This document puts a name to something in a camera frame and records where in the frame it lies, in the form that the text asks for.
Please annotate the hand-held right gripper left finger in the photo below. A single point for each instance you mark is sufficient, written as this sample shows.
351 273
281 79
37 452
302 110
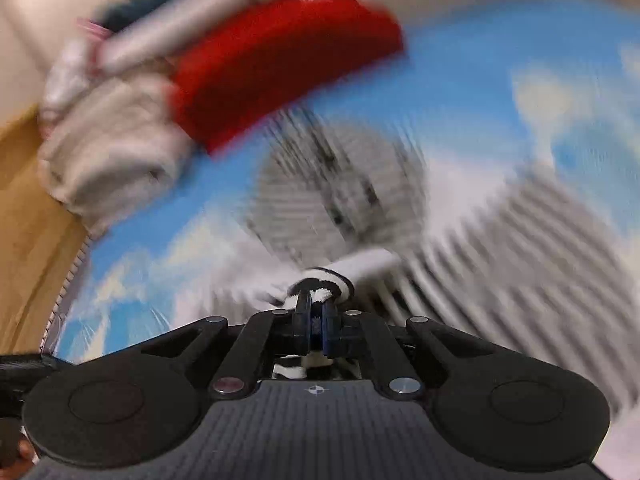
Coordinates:
303 321

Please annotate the black white striped garment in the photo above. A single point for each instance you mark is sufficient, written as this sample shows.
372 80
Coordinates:
325 280

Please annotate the dark cloth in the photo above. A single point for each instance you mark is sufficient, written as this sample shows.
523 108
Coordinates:
20 365

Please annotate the blue white printed bed sheet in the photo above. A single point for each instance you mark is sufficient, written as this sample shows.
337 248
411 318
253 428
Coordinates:
475 60

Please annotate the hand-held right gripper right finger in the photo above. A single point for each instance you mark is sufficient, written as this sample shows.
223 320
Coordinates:
327 322

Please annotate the pink garment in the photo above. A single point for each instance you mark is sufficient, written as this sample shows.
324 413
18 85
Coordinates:
90 40

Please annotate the beige folded garment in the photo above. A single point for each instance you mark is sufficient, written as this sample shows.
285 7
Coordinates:
110 150

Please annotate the red knit sweater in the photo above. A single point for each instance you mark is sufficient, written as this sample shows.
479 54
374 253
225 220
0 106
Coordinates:
280 60

